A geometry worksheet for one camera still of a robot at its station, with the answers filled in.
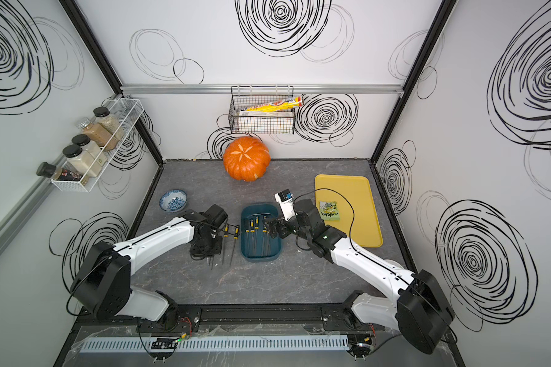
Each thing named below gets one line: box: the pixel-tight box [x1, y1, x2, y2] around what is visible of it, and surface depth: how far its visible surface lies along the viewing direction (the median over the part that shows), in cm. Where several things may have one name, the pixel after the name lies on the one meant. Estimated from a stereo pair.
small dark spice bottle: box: [35, 162, 83, 182], surface depth 62 cm
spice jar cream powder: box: [62, 144, 103, 178], surface depth 67 cm
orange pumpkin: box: [222, 136, 271, 182], surface depth 107 cm
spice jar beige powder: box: [92, 106, 124, 140], surface depth 77 cm
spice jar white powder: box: [71, 133, 108, 167], surface depth 70 cm
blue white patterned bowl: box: [159, 188, 188, 212], surface depth 104 cm
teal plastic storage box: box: [241, 203, 282, 263], surface depth 93 cm
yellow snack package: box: [244, 95, 305, 113], surface depth 88 cm
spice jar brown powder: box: [76, 116, 119, 152], surface depth 74 cm
